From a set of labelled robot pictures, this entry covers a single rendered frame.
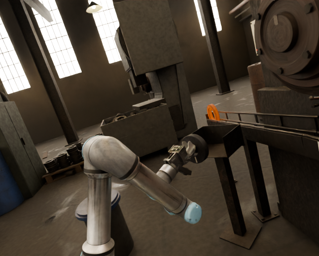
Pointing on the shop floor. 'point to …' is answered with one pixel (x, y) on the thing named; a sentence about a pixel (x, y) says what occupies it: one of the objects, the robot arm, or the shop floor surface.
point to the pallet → (65, 162)
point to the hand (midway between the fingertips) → (193, 145)
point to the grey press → (154, 58)
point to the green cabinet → (15, 147)
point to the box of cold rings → (142, 129)
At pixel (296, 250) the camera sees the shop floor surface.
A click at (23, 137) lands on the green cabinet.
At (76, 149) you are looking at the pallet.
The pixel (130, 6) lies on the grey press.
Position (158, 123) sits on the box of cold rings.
